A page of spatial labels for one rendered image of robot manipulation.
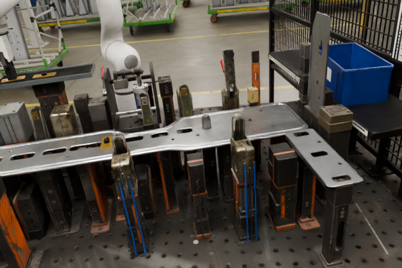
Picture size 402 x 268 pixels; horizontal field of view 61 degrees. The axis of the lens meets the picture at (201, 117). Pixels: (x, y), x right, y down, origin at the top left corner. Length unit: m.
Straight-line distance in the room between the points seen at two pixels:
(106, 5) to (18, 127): 0.60
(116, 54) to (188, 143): 0.62
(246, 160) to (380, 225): 0.53
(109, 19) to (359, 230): 1.24
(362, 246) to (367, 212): 0.16
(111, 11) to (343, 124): 1.01
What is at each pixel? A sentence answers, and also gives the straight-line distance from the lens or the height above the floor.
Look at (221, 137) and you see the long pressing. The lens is 1.12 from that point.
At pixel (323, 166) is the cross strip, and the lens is 1.00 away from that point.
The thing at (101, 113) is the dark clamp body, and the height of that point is 1.04.
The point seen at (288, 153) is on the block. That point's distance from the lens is 1.08.
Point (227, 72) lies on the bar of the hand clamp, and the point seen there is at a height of 1.13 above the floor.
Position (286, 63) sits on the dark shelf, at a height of 1.03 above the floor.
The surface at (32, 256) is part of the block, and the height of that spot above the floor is 0.71.
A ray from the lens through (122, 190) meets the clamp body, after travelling 1.03.
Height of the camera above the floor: 1.56
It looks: 27 degrees down
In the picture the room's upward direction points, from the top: 6 degrees counter-clockwise
